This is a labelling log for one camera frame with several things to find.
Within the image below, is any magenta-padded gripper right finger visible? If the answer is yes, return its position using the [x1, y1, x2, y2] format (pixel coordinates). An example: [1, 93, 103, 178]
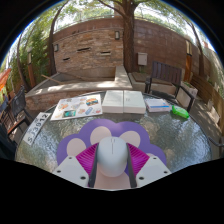
[125, 143, 172, 189]

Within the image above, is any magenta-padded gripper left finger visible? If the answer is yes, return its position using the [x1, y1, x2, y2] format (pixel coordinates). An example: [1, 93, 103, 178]
[52, 142, 100, 189]

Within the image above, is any white computer mouse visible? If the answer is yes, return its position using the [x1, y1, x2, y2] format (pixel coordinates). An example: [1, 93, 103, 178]
[96, 136, 129, 178]

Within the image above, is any purple paw-shaped mouse pad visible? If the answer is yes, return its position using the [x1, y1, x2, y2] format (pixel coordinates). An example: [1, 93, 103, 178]
[55, 118, 168, 189]

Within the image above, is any white number plate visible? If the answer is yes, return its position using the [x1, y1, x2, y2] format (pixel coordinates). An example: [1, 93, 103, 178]
[22, 111, 53, 147]

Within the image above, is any colourful picture sheet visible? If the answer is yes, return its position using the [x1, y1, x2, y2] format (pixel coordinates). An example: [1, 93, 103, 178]
[50, 93, 103, 122]

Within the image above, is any green wipes pack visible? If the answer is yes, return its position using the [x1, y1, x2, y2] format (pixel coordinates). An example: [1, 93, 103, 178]
[171, 105, 190, 120]

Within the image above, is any small white and blue box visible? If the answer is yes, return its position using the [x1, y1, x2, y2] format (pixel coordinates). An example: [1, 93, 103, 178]
[144, 98, 173, 113]

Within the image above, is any black solid-back armchair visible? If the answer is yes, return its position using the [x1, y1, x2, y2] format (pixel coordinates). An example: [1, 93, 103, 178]
[0, 123, 18, 161]

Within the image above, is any white flat box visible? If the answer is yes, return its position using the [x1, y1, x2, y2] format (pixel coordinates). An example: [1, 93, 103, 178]
[101, 89, 125, 114]
[123, 90, 147, 115]

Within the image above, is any black mesh-back chair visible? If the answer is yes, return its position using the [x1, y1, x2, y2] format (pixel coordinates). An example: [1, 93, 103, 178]
[0, 85, 34, 134]

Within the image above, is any raised stone basin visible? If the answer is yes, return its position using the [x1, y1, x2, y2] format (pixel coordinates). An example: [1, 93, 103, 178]
[24, 64, 134, 113]

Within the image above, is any black slatted metal armchair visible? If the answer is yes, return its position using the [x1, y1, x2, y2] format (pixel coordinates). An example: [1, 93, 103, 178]
[144, 60, 198, 113]

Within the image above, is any slanted thin tree trunk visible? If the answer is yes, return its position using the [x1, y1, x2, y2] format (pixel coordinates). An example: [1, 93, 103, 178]
[46, 2, 72, 76]
[194, 25, 206, 78]

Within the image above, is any large tree trunk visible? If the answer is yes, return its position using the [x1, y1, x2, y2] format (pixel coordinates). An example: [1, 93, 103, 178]
[122, 0, 140, 73]

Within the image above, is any wooden lamp post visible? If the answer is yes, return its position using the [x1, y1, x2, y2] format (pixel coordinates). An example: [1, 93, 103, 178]
[184, 39, 194, 83]
[26, 46, 36, 88]

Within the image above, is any grey wall utility box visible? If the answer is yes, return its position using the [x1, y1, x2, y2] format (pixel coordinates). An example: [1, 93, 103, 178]
[137, 52, 148, 66]

